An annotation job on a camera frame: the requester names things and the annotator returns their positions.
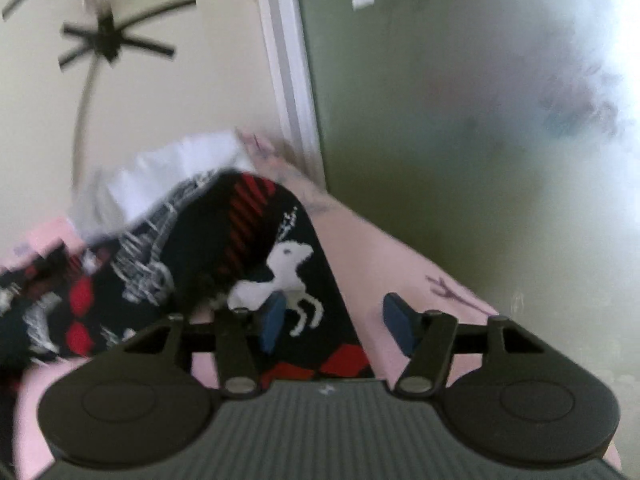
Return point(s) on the white garment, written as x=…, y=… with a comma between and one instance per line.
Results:
x=165, y=175

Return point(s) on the black red patterned sweater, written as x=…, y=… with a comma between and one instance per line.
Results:
x=210, y=240

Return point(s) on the pink printed bed sheet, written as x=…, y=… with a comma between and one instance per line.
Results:
x=385, y=260

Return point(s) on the frosted glass pane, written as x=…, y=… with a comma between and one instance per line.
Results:
x=425, y=135

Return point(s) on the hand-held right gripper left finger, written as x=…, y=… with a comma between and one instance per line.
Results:
x=272, y=327

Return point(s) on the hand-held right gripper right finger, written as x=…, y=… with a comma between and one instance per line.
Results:
x=397, y=322

